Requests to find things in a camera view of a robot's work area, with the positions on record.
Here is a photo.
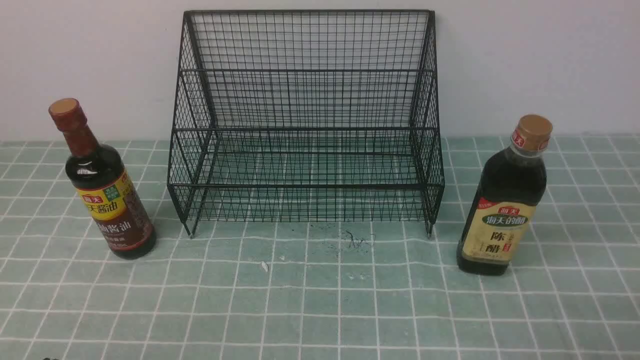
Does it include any vinegar bottle gold cap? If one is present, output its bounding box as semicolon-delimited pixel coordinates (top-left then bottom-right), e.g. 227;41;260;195
455;114;553;276

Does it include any black wire mesh shelf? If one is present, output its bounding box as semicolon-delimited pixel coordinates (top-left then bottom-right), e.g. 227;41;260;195
166;9;446;235

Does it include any green checked tablecloth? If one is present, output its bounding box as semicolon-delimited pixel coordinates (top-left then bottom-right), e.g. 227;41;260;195
0;134;640;360

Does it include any soy sauce bottle red cap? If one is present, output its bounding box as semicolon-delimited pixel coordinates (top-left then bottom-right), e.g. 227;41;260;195
48;98;157;260

